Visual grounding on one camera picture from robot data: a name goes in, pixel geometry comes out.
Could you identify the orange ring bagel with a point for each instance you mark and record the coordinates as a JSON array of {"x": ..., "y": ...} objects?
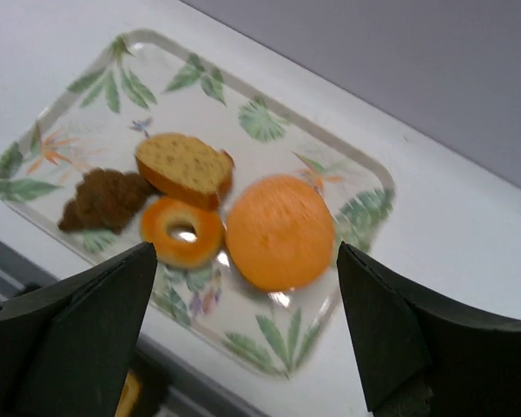
[{"x": 183, "y": 236}]

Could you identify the round orange bun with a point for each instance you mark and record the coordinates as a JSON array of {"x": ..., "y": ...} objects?
[{"x": 280, "y": 234}]

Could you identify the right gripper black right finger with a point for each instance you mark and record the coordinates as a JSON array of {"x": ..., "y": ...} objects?
[{"x": 420, "y": 353}]

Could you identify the sliced bread loaf piece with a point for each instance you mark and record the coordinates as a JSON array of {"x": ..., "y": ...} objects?
[{"x": 186, "y": 168}]

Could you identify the dark brown croissant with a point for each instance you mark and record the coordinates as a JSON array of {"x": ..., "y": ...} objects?
[{"x": 105, "y": 199}]

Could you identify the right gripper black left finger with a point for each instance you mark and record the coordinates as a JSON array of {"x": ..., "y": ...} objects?
[{"x": 65, "y": 349}]

